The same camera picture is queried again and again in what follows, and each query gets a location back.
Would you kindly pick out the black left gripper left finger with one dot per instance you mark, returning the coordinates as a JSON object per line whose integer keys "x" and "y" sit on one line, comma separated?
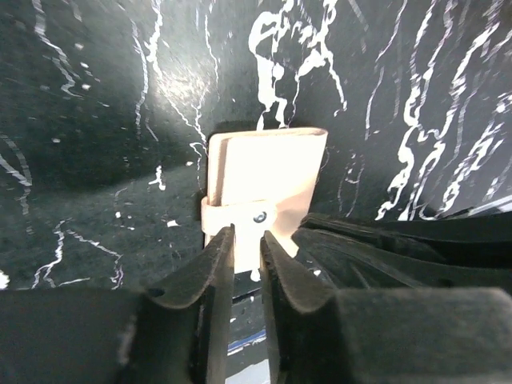
{"x": 175, "y": 331}

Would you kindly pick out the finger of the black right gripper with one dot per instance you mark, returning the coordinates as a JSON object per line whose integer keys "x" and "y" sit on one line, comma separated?
{"x": 482, "y": 241}
{"x": 350, "y": 263}

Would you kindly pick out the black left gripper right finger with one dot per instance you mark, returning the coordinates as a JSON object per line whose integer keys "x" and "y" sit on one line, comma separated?
{"x": 318, "y": 332}

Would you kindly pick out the beige leather card holder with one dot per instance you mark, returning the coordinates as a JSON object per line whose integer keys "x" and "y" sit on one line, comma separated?
{"x": 260, "y": 181}

